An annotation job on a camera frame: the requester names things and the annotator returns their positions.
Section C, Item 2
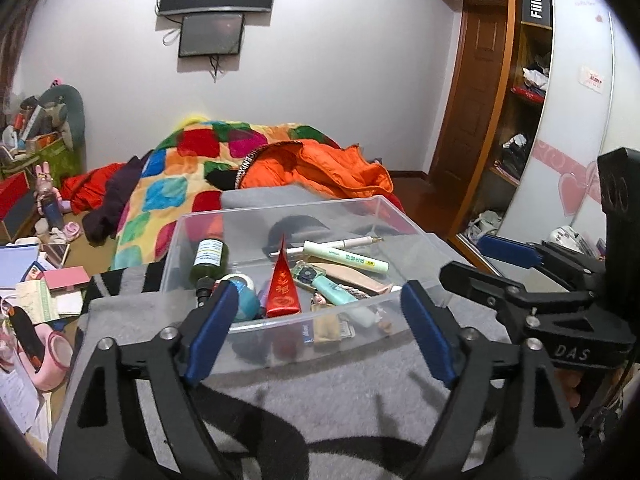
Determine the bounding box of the light green long box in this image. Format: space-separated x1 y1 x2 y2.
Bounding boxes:
303 240 390 274

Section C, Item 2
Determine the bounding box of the colourful patchwork quilt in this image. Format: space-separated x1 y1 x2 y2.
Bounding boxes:
60 115 352 271

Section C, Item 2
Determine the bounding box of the pink tape dispenser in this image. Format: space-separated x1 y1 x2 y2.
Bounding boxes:
17 324 74 392

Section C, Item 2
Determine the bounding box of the grey plush toy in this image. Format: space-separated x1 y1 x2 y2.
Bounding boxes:
38 84 85 151

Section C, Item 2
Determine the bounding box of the pink bunny toy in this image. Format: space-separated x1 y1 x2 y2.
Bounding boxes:
35 162 70 231

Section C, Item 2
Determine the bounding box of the beige tube white cap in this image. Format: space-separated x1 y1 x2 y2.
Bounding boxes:
316 262 396 295

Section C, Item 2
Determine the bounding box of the clear plastic storage bin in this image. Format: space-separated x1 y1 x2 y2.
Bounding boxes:
160 196 451 375

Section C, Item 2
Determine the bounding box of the mint green small bottle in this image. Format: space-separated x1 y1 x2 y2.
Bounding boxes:
312 276 357 306

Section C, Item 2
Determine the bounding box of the red rectangular box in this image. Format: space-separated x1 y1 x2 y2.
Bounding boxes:
0 171 30 219

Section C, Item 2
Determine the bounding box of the dark green round bottle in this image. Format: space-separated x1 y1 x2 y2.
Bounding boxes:
190 237 229 308

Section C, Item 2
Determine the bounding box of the blue white booklet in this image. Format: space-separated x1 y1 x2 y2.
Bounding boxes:
0 244 39 288

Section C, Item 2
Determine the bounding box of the green gift bag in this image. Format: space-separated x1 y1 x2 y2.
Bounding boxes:
1 139 84 188

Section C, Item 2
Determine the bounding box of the small wall monitor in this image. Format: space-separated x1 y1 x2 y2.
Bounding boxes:
178 12 244 58

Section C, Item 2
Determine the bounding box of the wooden wardrobe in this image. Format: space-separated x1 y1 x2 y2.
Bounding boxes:
430 0 639 274

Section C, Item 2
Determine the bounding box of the white pen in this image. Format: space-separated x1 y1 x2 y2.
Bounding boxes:
285 236 383 256

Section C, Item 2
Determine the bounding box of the grey blanket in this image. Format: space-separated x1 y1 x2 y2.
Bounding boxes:
67 186 506 479

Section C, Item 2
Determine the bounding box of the striped curtain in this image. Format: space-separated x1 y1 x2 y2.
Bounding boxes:
1 0 39 114

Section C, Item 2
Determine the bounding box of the orange puffer jacket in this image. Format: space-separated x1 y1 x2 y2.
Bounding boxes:
235 140 401 207

